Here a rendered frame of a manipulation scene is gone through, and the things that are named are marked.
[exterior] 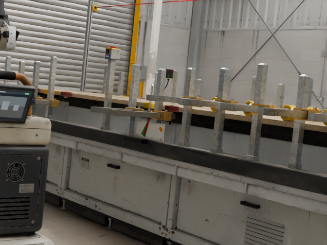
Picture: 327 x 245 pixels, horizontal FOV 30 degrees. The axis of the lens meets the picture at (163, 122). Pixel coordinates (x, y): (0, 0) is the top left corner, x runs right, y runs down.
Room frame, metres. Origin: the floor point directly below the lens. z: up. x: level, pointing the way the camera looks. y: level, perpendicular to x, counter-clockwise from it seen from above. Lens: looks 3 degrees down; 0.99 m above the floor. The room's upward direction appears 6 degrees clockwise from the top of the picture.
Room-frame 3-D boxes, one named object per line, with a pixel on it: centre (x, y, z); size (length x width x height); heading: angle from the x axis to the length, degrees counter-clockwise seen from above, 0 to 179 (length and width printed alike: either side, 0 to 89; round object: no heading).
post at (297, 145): (2.71, -0.60, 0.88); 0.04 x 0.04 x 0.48; 40
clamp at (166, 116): (3.47, 0.02, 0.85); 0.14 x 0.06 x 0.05; 40
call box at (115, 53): (3.87, 0.36, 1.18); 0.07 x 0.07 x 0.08; 40
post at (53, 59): (4.44, 0.84, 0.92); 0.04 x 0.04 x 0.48; 40
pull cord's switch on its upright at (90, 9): (6.16, 0.82, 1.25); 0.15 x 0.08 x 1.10; 40
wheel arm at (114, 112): (3.37, 0.11, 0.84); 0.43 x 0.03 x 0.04; 130
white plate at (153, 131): (3.49, 0.08, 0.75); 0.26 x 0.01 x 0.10; 40
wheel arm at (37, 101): (4.35, 0.88, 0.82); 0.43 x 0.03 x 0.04; 130
